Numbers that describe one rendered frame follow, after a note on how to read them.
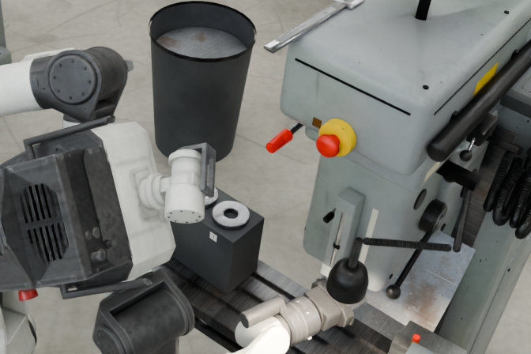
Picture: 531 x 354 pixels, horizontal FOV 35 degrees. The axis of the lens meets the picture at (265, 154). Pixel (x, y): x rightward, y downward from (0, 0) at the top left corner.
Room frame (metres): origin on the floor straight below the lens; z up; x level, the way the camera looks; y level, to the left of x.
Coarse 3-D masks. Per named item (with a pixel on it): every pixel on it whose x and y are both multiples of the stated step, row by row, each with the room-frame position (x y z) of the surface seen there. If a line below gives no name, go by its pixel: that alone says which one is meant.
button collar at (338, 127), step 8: (336, 120) 1.07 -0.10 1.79; (320, 128) 1.07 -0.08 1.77; (328, 128) 1.06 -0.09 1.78; (336, 128) 1.06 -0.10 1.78; (344, 128) 1.05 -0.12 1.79; (344, 136) 1.05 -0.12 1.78; (352, 136) 1.05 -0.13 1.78; (344, 144) 1.05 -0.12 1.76; (352, 144) 1.05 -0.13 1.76; (344, 152) 1.05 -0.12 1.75
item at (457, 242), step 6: (468, 192) 1.18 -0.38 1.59; (468, 198) 1.17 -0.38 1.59; (462, 204) 1.15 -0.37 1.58; (468, 204) 1.15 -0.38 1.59; (462, 210) 1.13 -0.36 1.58; (468, 210) 1.14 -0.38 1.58; (462, 216) 1.12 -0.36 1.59; (462, 222) 1.10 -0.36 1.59; (462, 228) 1.08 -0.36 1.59; (456, 234) 1.07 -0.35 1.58; (462, 234) 1.07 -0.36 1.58; (456, 240) 1.05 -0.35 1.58; (456, 246) 1.04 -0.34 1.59; (456, 252) 1.03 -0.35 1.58
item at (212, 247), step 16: (224, 192) 1.55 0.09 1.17; (208, 208) 1.48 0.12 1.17; (224, 208) 1.47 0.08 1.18; (240, 208) 1.48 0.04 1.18; (176, 224) 1.47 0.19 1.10; (192, 224) 1.45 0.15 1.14; (208, 224) 1.42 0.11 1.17; (224, 224) 1.42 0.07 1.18; (240, 224) 1.43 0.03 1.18; (256, 224) 1.45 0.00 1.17; (176, 240) 1.47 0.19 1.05; (192, 240) 1.44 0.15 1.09; (208, 240) 1.42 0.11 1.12; (224, 240) 1.39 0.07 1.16; (240, 240) 1.40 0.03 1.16; (256, 240) 1.46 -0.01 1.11; (176, 256) 1.47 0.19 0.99; (192, 256) 1.44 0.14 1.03; (208, 256) 1.41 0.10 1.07; (224, 256) 1.39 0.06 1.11; (240, 256) 1.41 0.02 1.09; (256, 256) 1.47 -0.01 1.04; (208, 272) 1.41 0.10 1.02; (224, 272) 1.38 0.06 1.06; (240, 272) 1.41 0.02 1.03; (224, 288) 1.38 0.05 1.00
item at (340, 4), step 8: (336, 0) 1.26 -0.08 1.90; (344, 0) 1.26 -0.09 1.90; (360, 0) 1.27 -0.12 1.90; (328, 8) 1.23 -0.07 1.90; (336, 8) 1.23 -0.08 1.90; (344, 8) 1.24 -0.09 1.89; (352, 8) 1.25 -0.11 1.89; (312, 16) 1.19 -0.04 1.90; (320, 16) 1.20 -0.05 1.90; (328, 16) 1.20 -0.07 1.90; (304, 24) 1.16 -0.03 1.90; (312, 24) 1.17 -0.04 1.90; (288, 32) 1.13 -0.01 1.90; (296, 32) 1.14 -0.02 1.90; (304, 32) 1.14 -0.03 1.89; (272, 40) 1.10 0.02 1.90; (280, 40) 1.11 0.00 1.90; (288, 40) 1.11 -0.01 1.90; (264, 48) 1.09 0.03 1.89; (272, 48) 1.08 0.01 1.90; (280, 48) 1.09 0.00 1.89
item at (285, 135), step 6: (294, 126) 1.15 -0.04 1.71; (300, 126) 1.16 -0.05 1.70; (282, 132) 1.12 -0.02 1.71; (288, 132) 1.12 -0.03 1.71; (294, 132) 1.14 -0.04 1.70; (276, 138) 1.10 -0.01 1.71; (282, 138) 1.11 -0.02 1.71; (288, 138) 1.11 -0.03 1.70; (270, 144) 1.09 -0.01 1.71; (276, 144) 1.09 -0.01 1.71; (282, 144) 1.10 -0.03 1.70; (270, 150) 1.08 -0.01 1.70; (276, 150) 1.08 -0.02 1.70
